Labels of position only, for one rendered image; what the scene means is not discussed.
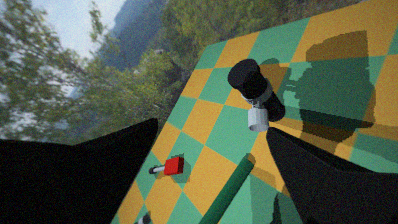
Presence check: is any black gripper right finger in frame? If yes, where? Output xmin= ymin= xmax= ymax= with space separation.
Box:
xmin=266 ymin=127 xmax=398 ymax=224

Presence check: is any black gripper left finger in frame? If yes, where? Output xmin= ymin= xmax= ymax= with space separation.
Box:
xmin=0 ymin=118 xmax=158 ymax=224

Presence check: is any black post with cap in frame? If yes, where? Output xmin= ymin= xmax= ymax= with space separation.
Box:
xmin=227 ymin=59 xmax=285 ymax=122

